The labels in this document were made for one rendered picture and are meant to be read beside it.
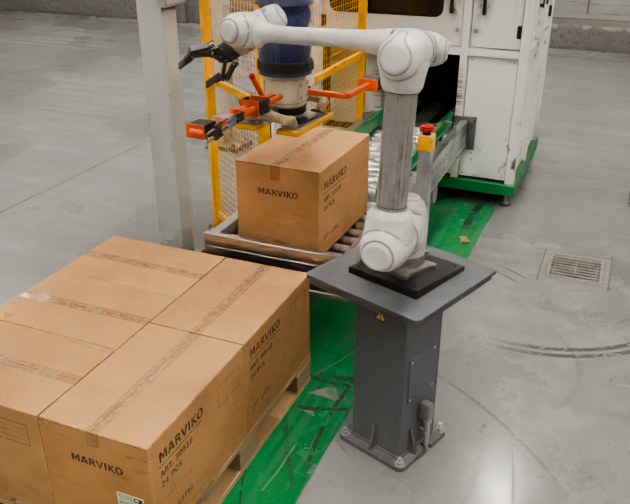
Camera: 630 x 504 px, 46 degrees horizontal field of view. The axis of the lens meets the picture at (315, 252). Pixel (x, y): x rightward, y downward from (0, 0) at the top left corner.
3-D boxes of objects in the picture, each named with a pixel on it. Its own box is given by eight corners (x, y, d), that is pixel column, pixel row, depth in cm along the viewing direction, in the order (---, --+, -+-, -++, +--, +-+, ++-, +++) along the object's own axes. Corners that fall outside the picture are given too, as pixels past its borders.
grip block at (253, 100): (249, 109, 292) (249, 94, 289) (271, 112, 288) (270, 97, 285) (238, 114, 285) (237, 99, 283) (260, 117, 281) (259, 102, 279)
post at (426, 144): (409, 319, 384) (421, 131, 340) (422, 321, 381) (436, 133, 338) (405, 325, 378) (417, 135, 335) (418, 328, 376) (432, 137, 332)
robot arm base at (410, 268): (445, 265, 269) (446, 250, 267) (403, 281, 256) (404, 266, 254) (407, 250, 282) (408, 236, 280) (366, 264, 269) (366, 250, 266)
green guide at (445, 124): (448, 124, 511) (449, 111, 507) (463, 125, 507) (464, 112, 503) (374, 204, 378) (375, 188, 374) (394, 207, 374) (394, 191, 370)
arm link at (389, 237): (416, 262, 254) (397, 287, 235) (371, 253, 259) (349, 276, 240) (441, 29, 223) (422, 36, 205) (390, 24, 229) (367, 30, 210)
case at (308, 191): (295, 199, 387) (294, 124, 369) (367, 211, 372) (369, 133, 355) (238, 243, 337) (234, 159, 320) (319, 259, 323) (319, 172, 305)
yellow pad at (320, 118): (313, 114, 323) (313, 102, 321) (334, 116, 319) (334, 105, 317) (275, 134, 296) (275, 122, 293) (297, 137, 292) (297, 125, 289)
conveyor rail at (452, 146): (458, 146, 514) (461, 119, 506) (466, 147, 513) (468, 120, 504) (339, 296, 322) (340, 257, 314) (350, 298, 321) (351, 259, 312)
